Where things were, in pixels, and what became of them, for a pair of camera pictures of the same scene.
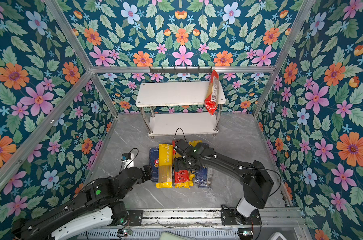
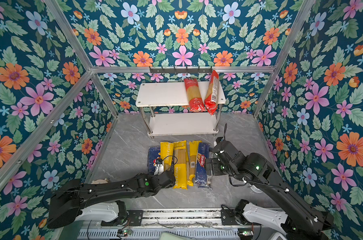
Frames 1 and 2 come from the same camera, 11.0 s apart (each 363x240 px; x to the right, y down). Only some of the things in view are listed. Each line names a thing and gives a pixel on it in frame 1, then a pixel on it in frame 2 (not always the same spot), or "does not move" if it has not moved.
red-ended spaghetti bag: x=211 y=98 does not move
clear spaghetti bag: x=209 y=174 does not move
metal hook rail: x=180 y=71 does not move
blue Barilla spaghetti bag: x=201 y=178 does not move
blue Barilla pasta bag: x=154 y=161 does not move
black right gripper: x=178 y=166 -> x=214 y=171
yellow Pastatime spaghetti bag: x=165 y=166 -> x=180 y=180
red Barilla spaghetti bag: x=181 y=178 -> x=195 y=97
